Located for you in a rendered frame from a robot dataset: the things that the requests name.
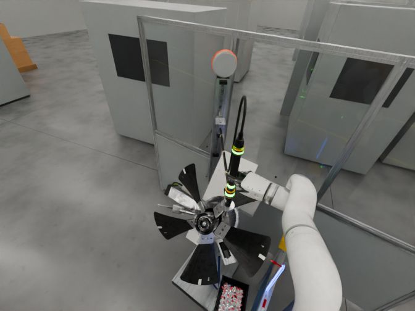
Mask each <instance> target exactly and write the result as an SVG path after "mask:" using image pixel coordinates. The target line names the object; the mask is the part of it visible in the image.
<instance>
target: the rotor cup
mask: <svg viewBox="0 0 415 311"><path fill-rule="evenodd" d="M211 215H213V217H212V216H211ZM203 222H205V223H206V226H203ZM221 222H224V219H223V216H222V215H221V216H220V217H219V218H218V219H217V218H216V217H215V215H214V211H213V208H208V209H206V211H205V212H203V213H201V214H199V215H198V216H197V217H196V219H195V228H196V230H197V232H198V233H200V234H202V235H208V234H211V233H212V232H215V230H216V229H217V227H218V226H219V225H220V223H221Z"/></svg>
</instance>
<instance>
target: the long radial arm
mask: <svg viewBox="0 0 415 311"><path fill-rule="evenodd" d="M181 188H182V187H181V186H172V187H171V189H170V191H169V194H168V196H169V197H170V198H172V199H173V200H175V201H177V202H178V203H180V204H181V205H183V206H185V207H186V208H188V209H190V210H191V211H193V212H194V213H196V214H198V215H199V214H200V213H202V212H201V211H200V209H199V206H198V204H197V203H196V202H195V200H194V199H193V197H192V196H191V195H189V194H187V193H186V192H184V191H182V190H181ZM200 199H201V198H200ZM201 200H202V202H203V205H204V207H205V206H206V205H205V204H206V203H205V202H206V201H205V200H203V199H201Z"/></svg>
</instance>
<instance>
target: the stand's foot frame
mask: <svg viewBox="0 0 415 311"><path fill-rule="evenodd" d="M194 251H195V249H194ZM194 251H193V252H192V253H191V255H190V256H189V258H188V259H187V260H186V262H185V263H184V264H183V266H182V267H181V269H180V270H179V271H178V273H177V274H176V275H175V276H174V278H173V280H172V284H173V285H175V286H176V287H177V288H179V290H181V292H183V293H184V294H185V295H187V296H188V297H189V298H190V299H191V300H192V301H194V302H195V303H196V304H197V305H199V306H200V307H201V308H202V309H203V310H204V311H212V309H213V306H214V301H215V298H216V294H217V289H216V288H215V287H214V286H213V285H212V284H211V285H196V284H191V283H187V282H185V281H182V280H181V279H180V276H181V274H182V273H183V271H184V269H185V267H186V266H187V264H188V262H189V260H190V259H191V256H192V255H193V253H194ZM216 264H217V271H218V258H216ZM238 265H239V263H238V261H236V262H235V263H231V264H228V265H225V264H224V261H223V258H222V256H221V258H220V278H221V277H222V275H224V276H227V277H229V278H232V276H233V274H234V273H235V271H236V269H237V267H238Z"/></svg>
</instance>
